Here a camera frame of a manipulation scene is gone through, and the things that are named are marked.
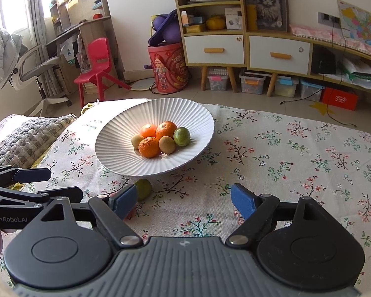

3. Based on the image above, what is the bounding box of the wooden desk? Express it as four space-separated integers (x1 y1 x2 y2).
46 0 122 95

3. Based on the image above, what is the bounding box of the red decorated bucket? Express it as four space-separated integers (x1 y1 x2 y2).
147 42 189 94

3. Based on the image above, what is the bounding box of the purple toy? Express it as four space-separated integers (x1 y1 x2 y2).
144 9 182 70

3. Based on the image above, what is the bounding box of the green lime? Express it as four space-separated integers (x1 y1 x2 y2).
135 178 152 202
173 127 191 147

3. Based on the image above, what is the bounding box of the rough mandarin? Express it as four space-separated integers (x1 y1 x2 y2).
138 137 161 158

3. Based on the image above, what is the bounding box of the floral tablecloth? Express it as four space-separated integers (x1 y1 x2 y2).
0 99 371 295

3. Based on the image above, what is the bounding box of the smooth orange tomato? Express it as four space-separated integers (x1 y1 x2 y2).
140 124 157 138

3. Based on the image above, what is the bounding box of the brown kiwi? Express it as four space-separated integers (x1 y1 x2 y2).
159 135 176 155

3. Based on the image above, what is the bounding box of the red storage box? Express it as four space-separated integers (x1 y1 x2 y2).
321 87 359 111

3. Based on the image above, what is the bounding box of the wooden shelf cabinet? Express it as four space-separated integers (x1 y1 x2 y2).
175 0 246 93

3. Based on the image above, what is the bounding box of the mandarin orange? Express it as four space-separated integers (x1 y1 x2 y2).
155 121 177 140

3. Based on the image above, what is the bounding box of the low wooden sideboard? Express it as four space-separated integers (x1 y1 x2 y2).
245 30 371 97

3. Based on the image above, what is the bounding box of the framed cat picture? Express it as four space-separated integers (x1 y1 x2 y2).
245 0 289 32

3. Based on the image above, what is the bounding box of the white office chair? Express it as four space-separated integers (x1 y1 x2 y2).
0 27 72 117

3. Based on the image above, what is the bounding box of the red tomato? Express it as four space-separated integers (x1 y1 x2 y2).
124 206 137 221

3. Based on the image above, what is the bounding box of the grey woven cushion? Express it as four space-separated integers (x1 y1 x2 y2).
0 114 77 168

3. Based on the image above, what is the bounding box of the red plastic chair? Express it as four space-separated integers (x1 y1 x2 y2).
73 38 131 108

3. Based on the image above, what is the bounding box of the white ribbed plate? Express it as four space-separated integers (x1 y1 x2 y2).
95 98 214 176

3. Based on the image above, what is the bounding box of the orange pumpkin pot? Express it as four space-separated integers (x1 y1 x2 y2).
206 15 226 31

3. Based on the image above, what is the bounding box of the colourful map board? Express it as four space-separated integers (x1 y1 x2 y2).
337 0 371 42

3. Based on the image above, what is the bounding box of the white small box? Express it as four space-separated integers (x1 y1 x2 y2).
224 7 243 30

